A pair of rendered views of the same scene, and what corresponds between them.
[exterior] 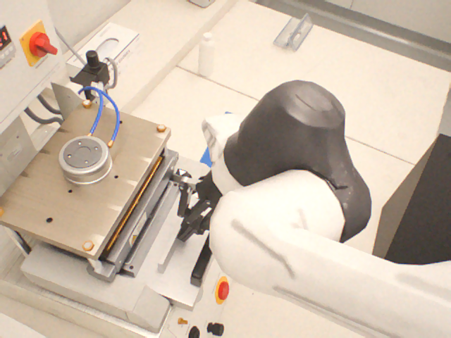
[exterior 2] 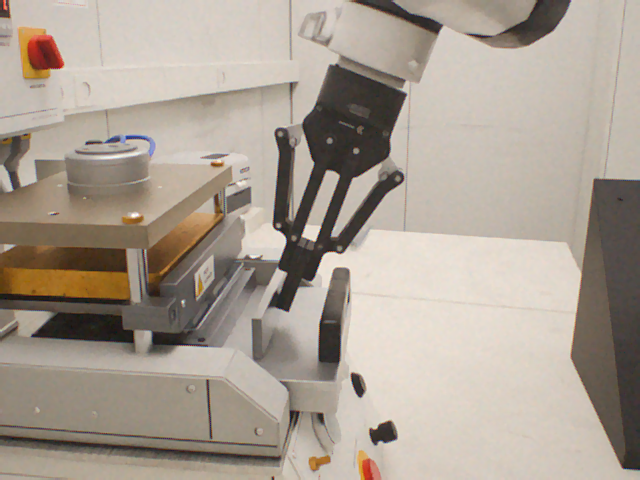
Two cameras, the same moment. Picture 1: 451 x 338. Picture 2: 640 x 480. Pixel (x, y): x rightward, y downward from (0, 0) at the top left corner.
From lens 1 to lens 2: 0.50 m
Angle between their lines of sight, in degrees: 38
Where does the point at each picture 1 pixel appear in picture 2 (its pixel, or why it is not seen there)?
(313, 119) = not seen: outside the picture
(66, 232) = (88, 217)
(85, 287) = (116, 364)
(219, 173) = (345, 28)
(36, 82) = (27, 108)
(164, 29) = not seen: hidden behind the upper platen
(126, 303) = (207, 369)
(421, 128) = (564, 284)
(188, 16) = not seen: hidden behind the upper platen
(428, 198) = (627, 256)
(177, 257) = (280, 341)
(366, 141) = (503, 304)
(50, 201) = (52, 204)
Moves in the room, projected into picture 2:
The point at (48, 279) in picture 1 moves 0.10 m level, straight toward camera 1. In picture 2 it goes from (38, 365) to (122, 403)
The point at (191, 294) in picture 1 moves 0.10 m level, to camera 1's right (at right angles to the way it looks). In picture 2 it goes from (327, 371) to (438, 364)
